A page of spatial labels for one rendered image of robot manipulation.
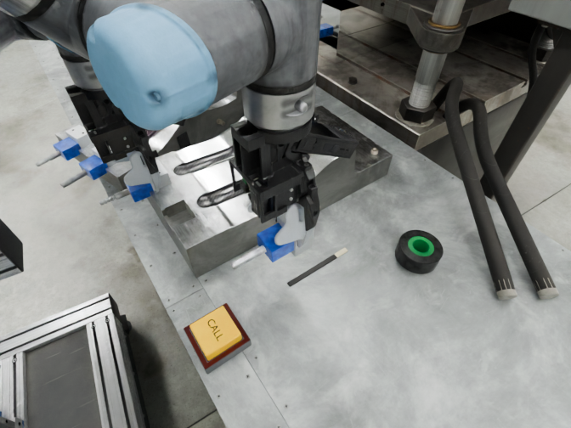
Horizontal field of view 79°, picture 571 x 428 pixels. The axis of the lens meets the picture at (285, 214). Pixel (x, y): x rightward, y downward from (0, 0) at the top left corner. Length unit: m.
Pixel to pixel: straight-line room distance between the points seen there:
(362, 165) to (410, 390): 0.45
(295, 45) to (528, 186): 2.17
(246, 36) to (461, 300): 0.57
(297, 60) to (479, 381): 0.53
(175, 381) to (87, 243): 0.85
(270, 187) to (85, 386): 1.06
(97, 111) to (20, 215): 1.70
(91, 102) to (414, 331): 0.62
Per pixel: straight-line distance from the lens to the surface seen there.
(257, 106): 0.35
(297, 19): 0.31
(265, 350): 0.60
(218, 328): 0.58
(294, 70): 0.33
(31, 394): 1.41
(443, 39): 0.99
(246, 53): 0.27
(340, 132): 0.46
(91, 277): 1.82
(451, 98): 0.95
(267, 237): 0.53
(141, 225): 0.79
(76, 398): 1.34
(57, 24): 0.35
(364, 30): 1.43
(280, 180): 0.40
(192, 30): 0.25
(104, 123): 0.63
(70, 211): 2.16
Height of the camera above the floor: 1.36
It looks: 48 degrees down
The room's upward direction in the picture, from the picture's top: straight up
